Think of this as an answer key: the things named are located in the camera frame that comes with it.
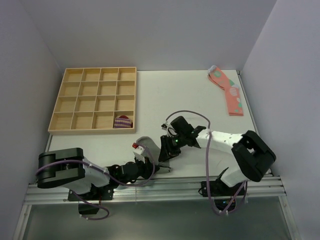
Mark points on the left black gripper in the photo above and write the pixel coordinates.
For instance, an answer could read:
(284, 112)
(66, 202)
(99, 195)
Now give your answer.
(147, 167)

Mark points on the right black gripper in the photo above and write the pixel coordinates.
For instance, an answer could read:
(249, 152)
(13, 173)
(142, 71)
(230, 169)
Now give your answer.
(167, 151)

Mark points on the grey sock with black stripes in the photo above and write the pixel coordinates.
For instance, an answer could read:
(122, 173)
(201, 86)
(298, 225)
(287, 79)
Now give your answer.
(153, 150)

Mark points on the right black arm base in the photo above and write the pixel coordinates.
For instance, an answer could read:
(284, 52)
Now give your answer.
(221, 190)

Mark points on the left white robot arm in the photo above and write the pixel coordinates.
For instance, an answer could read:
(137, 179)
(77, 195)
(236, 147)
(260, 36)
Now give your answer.
(69, 168)

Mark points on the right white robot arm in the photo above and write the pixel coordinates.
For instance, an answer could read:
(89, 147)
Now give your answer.
(252, 155)

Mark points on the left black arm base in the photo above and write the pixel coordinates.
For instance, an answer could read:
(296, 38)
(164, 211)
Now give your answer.
(90, 203)

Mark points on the purple striped rolled sock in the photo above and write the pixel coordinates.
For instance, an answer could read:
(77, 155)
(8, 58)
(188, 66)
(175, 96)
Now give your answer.
(122, 121)

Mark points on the pink patterned sock pair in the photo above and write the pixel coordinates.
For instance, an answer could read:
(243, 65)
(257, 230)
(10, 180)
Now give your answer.
(231, 90)

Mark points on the wooden compartment tray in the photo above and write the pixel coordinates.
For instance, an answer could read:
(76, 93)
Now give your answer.
(90, 98)

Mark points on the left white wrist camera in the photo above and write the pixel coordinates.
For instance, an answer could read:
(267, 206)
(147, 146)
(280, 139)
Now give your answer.
(139, 152)

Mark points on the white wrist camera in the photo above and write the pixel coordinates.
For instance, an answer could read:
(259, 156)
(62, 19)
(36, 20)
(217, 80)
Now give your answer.
(139, 152)
(165, 125)

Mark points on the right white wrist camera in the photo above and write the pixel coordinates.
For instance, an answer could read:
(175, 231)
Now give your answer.
(165, 125)

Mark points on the aluminium frame rail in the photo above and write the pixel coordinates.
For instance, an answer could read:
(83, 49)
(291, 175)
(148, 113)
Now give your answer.
(163, 189)

